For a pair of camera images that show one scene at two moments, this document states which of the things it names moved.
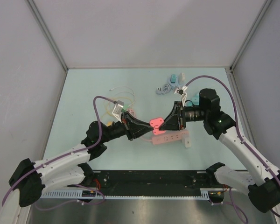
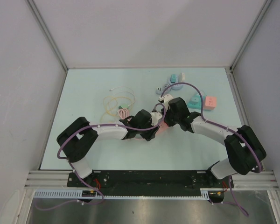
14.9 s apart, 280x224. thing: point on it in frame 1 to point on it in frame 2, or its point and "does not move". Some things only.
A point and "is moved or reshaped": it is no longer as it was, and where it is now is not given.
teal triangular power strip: [195, 100] does not move
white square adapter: [182, 77] does not move
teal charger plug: [173, 77] does not move
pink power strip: [170, 136] is moved or reshaped
